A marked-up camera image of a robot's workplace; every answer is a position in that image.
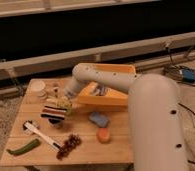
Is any yellow plastic bin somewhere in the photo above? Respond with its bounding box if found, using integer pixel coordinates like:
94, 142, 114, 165
77, 63, 136, 106

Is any small brush upright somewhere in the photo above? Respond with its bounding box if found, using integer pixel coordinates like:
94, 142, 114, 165
53, 83, 59, 98

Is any striped cloth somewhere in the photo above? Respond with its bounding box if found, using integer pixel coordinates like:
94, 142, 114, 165
40, 106, 66, 120

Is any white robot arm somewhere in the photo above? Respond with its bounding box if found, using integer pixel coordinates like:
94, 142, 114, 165
64, 63, 189, 171

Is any bunch of dark grapes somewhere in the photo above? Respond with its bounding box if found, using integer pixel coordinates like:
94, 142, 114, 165
56, 134, 82, 160

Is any blue sponge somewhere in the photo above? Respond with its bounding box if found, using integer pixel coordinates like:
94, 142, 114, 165
89, 112, 109, 128

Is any blue object in bin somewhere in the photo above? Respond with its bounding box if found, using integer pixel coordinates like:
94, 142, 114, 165
92, 85, 107, 96

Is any blue electronic box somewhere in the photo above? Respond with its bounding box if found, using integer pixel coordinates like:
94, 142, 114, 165
163, 65, 195, 83

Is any green chili pepper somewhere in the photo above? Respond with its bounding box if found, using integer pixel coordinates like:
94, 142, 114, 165
7, 139, 41, 156

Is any white handled spatula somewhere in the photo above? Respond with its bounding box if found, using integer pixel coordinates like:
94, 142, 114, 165
23, 121, 61, 150

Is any dark bowl under cloth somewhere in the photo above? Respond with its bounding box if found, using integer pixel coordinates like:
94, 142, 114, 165
49, 119, 63, 129

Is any white cup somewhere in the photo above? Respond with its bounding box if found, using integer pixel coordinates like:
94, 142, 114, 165
30, 80, 47, 99

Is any wooden slatted table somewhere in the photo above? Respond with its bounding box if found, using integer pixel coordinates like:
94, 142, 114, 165
0, 78, 135, 167

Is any orange fruit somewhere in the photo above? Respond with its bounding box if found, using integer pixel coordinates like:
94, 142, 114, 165
97, 128, 110, 143

